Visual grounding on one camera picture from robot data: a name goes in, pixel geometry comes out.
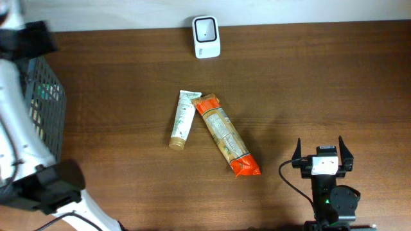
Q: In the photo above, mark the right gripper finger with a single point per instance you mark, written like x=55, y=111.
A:
x=346, y=156
x=297, y=152

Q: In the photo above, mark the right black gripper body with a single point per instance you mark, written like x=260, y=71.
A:
x=306, y=173

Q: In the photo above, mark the orange noodle packet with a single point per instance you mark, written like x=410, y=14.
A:
x=226, y=136

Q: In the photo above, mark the white cream tube gold cap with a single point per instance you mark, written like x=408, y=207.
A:
x=183, y=119

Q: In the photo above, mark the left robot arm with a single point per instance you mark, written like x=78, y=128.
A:
x=31, y=178

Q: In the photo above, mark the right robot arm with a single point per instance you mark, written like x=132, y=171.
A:
x=334, y=205

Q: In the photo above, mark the white barcode scanner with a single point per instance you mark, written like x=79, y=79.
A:
x=206, y=37

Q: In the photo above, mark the dark grey plastic basket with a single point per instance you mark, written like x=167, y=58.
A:
x=45, y=98

